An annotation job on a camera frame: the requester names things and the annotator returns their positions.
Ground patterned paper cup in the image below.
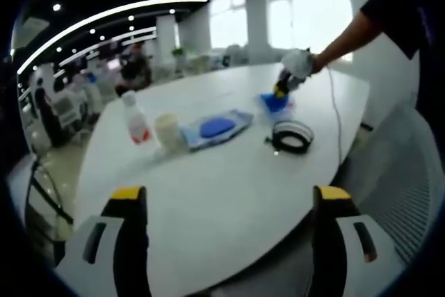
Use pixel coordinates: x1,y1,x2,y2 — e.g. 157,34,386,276
154,112,181,150

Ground bright office window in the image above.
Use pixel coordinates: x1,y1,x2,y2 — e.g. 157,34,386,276
208,0,352,51

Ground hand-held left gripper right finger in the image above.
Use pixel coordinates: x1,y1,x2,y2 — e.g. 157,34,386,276
311,184,406,297

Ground grey mesh office chair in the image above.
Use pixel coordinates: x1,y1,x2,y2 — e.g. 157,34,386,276
333,104,439,266

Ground black cable coil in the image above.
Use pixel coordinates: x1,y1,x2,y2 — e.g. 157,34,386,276
266,120,314,154

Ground white office chair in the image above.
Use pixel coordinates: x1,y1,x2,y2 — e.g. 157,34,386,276
55,93,86,127

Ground curved ceiling light strip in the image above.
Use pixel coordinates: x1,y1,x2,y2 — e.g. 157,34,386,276
17,0,209,75

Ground clear plastic bottle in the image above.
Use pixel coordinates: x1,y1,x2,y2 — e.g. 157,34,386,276
121,90,153,145

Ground wet wipes pack blue lid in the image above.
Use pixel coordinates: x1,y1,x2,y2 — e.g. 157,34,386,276
179,109,254,152

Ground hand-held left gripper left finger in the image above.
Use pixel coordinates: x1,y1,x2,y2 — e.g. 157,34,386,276
55,185,152,297

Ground white table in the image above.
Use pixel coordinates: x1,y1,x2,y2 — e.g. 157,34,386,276
74,62,371,297

